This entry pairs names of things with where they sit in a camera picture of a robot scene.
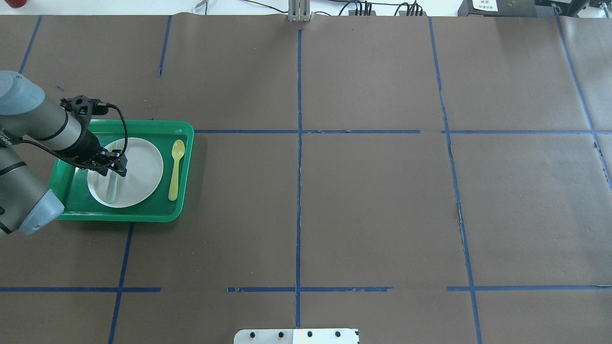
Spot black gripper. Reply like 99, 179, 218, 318
69, 130, 127, 178

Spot pale translucent plastic fork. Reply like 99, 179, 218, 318
98, 170, 120, 204

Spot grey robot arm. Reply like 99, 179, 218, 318
0, 70, 129, 238

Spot white round plate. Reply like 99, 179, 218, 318
86, 137, 164, 208

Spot green plastic tray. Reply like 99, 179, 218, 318
49, 120, 195, 223

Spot yellow plastic spoon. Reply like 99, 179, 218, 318
168, 140, 186, 201

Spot red object at corner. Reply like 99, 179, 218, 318
4, 0, 28, 9

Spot black box with label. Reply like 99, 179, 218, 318
457, 0, 537, 18

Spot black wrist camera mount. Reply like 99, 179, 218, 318
60, 95, 109, 120

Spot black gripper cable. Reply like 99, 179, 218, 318
14, 103, 129, 165

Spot grey aluminium post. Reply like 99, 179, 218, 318
288, 0, 312, 22

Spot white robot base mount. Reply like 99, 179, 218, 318
233, 328, 360, 344

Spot black cable connectors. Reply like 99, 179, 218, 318
339, 0, 427, 17

